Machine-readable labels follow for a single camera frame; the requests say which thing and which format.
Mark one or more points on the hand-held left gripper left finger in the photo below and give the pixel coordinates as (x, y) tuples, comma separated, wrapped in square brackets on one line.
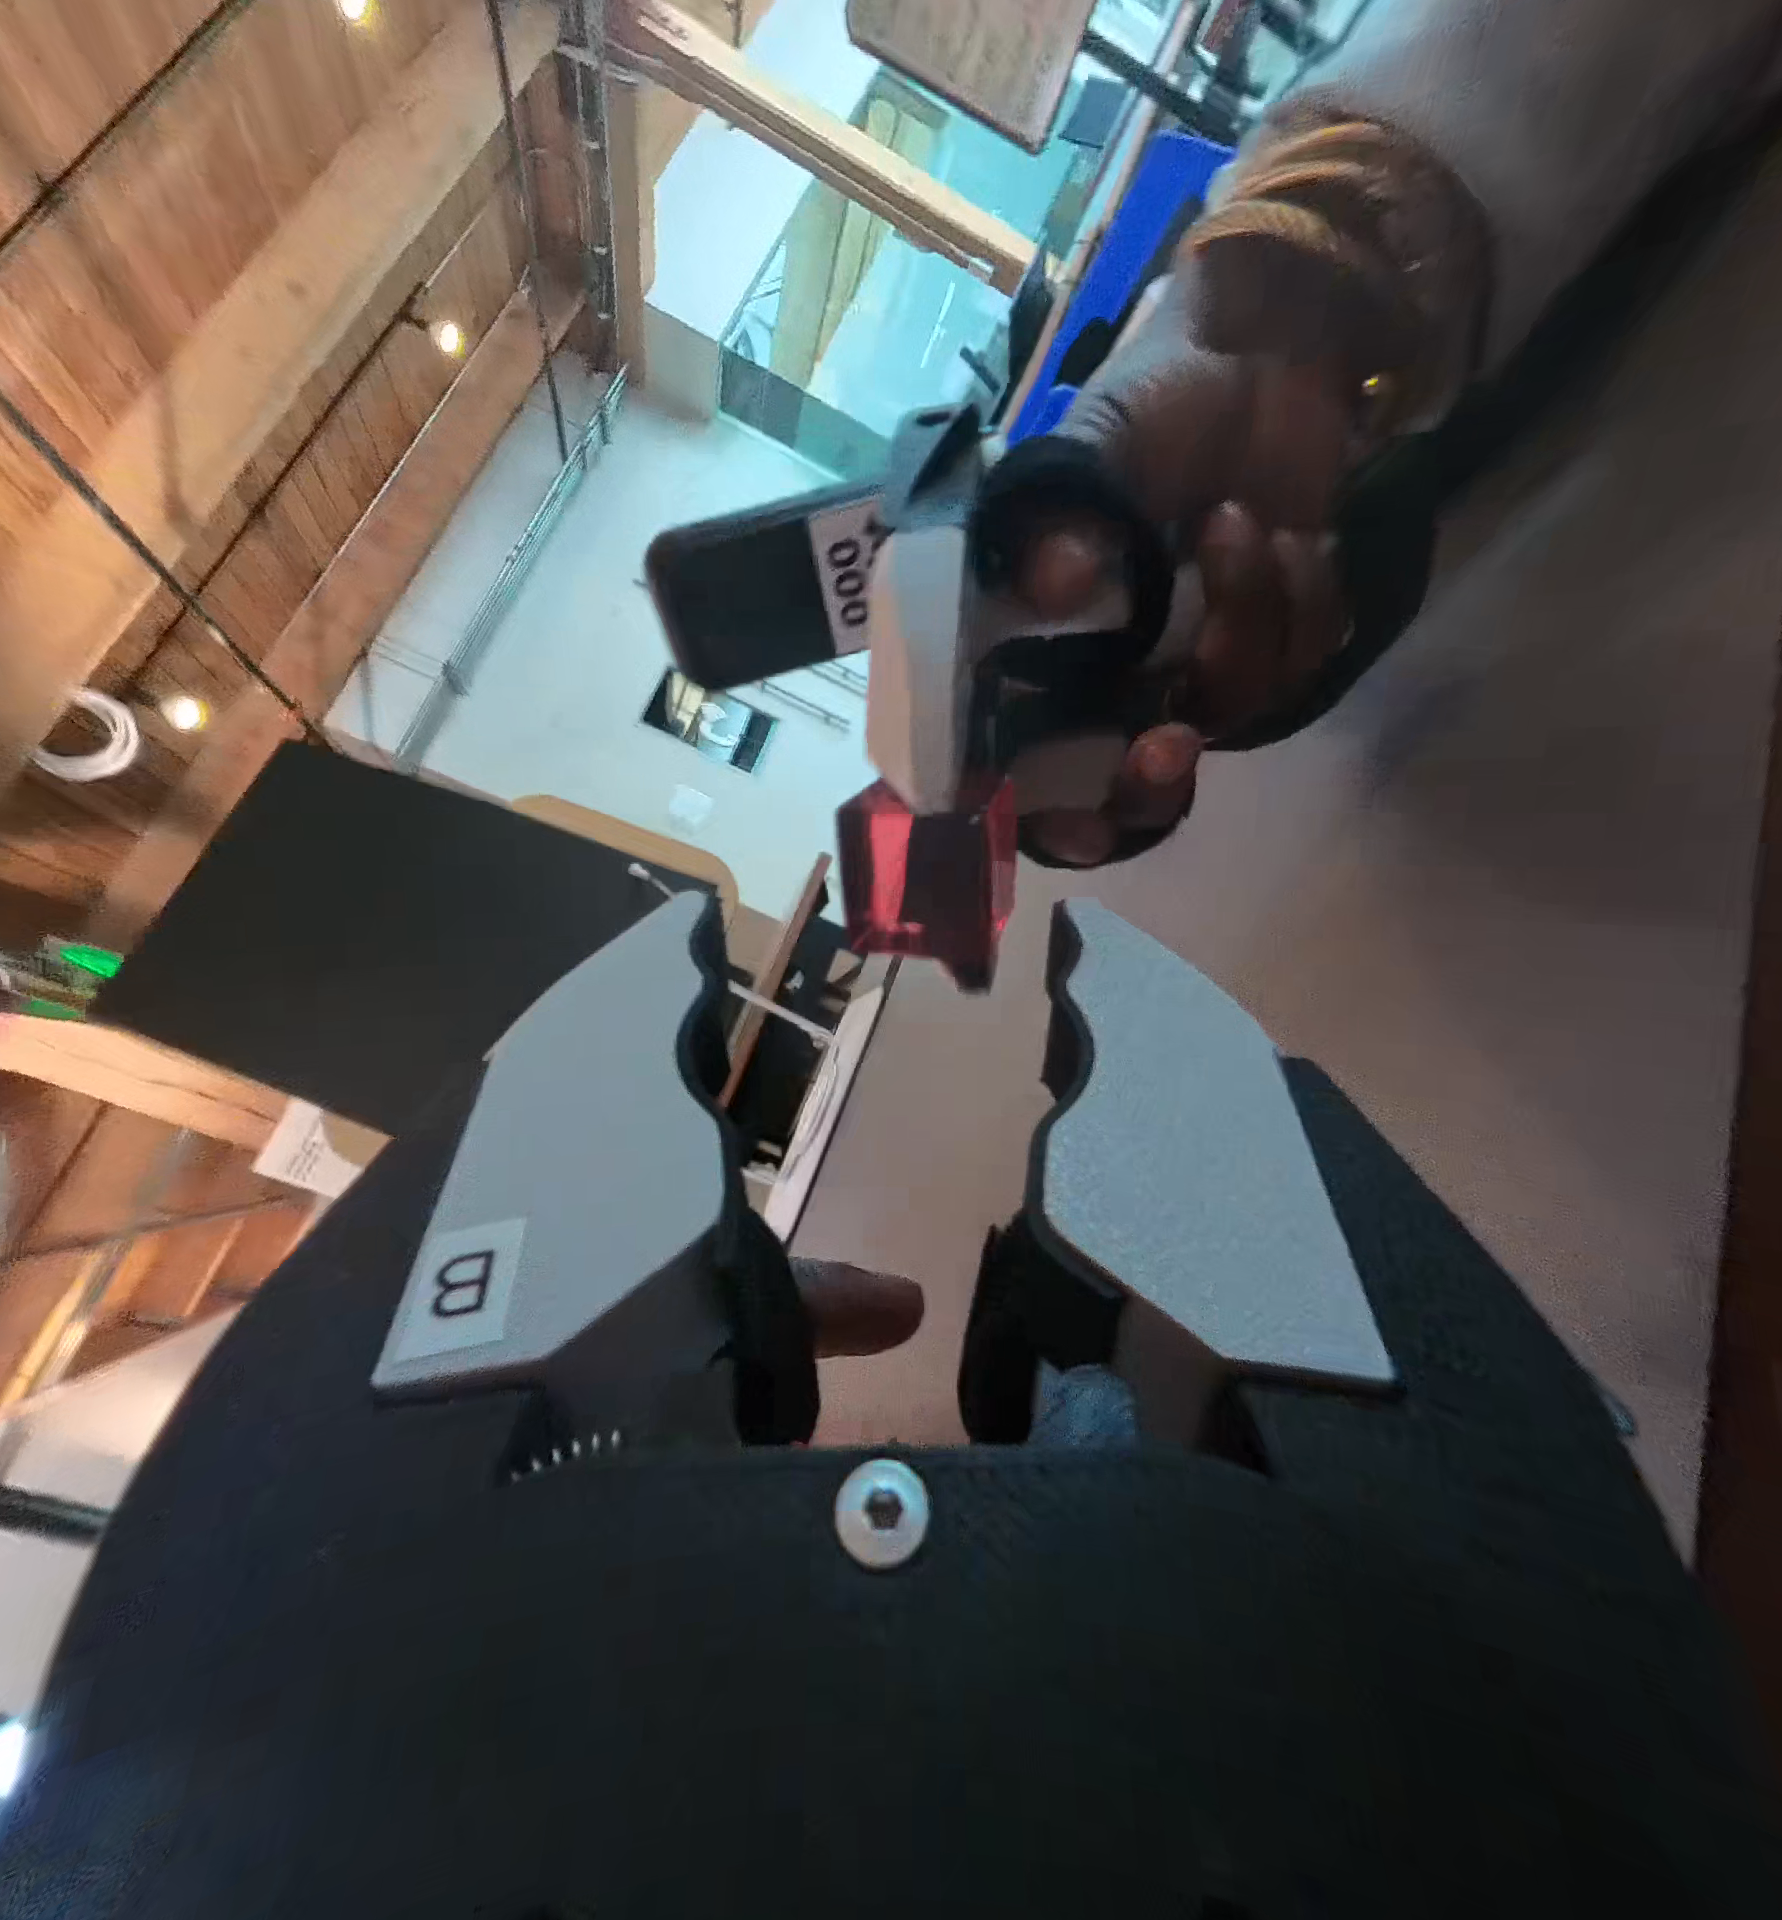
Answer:
[(578, 1186)]

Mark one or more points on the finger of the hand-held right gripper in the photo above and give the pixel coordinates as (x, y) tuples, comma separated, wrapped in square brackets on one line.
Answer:
[(931, 672), (1077, 720)]

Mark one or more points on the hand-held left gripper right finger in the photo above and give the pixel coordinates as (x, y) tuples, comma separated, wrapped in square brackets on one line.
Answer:
[(1210, 1204)]

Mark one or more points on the blue storage bin white label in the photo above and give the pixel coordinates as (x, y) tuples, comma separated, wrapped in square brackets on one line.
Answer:
[(1117, 273)]

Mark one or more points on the framed wall picture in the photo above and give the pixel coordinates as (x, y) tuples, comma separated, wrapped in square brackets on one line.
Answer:
[(713, 720)]

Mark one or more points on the person's left hand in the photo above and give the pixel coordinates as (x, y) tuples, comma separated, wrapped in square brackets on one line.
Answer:
[(864, 1308)]

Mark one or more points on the white paper notice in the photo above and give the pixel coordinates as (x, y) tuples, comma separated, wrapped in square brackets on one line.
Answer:
[(307, 1154)]

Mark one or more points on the person's right forearm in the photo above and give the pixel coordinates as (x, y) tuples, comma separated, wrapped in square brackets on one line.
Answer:
[(1655, 123)]

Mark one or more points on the red transparent cube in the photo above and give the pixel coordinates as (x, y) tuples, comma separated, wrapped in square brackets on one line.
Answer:
[(931, 884)]

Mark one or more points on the grey desk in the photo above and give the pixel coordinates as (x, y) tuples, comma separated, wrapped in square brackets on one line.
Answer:
[(1505, 898)]

